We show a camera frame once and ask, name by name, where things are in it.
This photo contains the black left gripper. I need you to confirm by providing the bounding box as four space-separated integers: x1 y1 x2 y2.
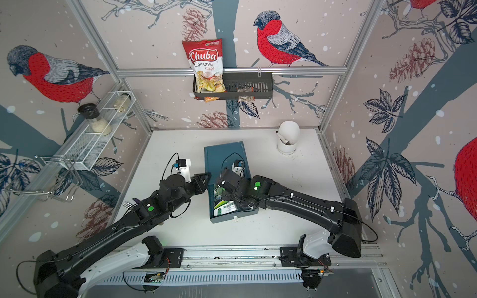
169 172 212 214

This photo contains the green gourd seed bag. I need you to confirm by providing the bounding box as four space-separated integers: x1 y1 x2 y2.
213 187 237 217

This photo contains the teal drawer cabinet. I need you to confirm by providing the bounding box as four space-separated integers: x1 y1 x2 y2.
204 142 258 224

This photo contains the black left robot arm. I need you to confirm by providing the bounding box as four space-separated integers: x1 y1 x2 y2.
33 173 211 298

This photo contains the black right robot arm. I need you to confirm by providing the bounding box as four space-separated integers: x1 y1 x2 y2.
216 170 363 259

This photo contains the white utensil holder cup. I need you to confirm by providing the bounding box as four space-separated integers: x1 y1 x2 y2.
277 121 301 155

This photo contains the snack packet in basket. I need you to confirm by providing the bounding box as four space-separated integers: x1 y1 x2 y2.
237 86 255 103

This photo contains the small pale jar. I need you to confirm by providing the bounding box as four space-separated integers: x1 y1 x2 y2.
113 93 130 113

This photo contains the black lid spice jar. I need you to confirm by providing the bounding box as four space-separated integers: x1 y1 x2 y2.
77 103 112 136

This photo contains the red cassava chips bag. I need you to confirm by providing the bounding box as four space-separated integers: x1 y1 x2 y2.
182 38 226 97

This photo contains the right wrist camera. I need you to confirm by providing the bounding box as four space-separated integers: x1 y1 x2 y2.
232 160 245 176

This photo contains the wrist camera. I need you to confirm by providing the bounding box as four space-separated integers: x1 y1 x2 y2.
232 160 245 176
175 158 191 183

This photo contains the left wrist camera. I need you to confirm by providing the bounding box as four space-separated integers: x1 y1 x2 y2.
175 158 191 183

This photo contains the cream handled utensil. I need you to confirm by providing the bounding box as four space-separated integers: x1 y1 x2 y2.
276 130 291 145

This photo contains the pink handled fork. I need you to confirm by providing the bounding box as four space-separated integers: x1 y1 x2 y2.
122 198 142 210

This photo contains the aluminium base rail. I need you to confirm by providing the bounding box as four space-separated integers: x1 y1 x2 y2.
102 245 388 288

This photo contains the black wall basket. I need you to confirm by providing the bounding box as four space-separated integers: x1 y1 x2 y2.
192 72 273 100

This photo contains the white wire shelf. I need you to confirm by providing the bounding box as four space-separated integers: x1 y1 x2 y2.
53 91 136 171

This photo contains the wire hook rack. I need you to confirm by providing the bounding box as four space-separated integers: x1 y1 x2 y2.
1 155 84 202

